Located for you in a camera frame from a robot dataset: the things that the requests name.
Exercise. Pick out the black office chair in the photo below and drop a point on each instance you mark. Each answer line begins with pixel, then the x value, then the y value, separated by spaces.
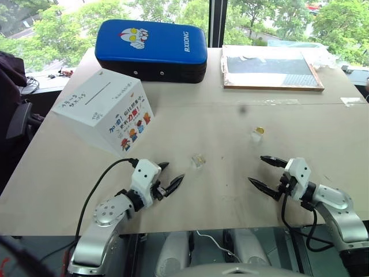
pixel 17 121

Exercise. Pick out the grey rounded robot leg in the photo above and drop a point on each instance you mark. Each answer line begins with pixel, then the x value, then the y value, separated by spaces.
pixel 248 245
pixel 173 251

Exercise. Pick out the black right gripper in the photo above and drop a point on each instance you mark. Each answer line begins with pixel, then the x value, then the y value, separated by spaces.
pixel 286 186

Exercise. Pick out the crumpled clear plastic bag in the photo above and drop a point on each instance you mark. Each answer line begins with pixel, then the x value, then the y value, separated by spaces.
pixel 323 59

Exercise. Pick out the grey robot torso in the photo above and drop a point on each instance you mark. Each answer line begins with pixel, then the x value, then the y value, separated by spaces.
pixel 230 271

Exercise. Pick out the wooden framed dark board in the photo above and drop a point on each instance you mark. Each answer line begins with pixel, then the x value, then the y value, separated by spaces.
pixel 268 72

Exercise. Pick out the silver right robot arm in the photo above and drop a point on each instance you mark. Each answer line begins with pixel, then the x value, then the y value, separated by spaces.
pixel 334 199

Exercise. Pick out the black object with red marks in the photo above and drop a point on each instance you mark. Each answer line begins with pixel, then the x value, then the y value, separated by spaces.
pixel 17 259

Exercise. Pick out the small grey box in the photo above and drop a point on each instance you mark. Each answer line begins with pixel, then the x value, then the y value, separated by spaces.
pixel 347 68

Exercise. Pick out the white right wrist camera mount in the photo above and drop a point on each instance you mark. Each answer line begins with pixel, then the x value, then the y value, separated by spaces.
pixel 301 170

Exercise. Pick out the small red black gadget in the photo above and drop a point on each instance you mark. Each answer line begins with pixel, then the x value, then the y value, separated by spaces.
pixel 64 73

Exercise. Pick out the white donation box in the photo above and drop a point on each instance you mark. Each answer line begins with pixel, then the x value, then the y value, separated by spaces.
pixel 101 112

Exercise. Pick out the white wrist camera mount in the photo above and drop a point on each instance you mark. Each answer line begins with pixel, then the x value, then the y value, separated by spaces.
pixel 144 173
pixel 301 170

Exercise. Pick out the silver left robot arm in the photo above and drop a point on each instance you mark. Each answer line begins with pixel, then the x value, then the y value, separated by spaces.
pixel 106 213

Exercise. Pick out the blue padded cartoon kick pad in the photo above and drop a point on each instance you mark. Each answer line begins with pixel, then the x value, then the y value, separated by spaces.
pixel 150 49

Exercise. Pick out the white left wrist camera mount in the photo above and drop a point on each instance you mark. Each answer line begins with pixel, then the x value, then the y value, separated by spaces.
pixel 144 173

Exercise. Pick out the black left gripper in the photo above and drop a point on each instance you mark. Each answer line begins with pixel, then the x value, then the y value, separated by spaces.
pixel 158 191

